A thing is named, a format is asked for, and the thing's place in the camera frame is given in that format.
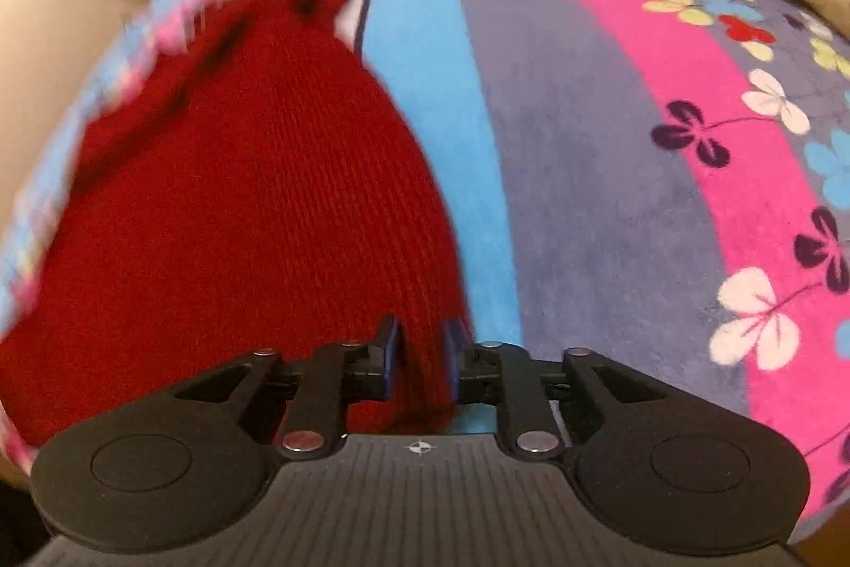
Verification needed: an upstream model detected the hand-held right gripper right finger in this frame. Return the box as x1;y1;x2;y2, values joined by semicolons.
442;317;673;463

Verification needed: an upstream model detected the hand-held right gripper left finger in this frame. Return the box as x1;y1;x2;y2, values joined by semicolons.
171;313;405;463

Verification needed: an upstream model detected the red knitted sweater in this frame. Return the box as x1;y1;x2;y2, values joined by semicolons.
0;0;474;450

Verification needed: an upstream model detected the floral striped blanket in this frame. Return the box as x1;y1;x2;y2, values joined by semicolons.
0;0;850;549

